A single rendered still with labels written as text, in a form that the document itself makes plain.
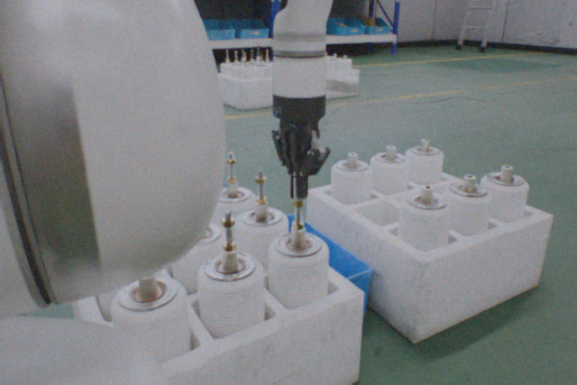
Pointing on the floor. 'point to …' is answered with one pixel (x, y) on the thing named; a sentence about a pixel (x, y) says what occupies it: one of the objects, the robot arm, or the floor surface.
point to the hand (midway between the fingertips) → (297, 187)
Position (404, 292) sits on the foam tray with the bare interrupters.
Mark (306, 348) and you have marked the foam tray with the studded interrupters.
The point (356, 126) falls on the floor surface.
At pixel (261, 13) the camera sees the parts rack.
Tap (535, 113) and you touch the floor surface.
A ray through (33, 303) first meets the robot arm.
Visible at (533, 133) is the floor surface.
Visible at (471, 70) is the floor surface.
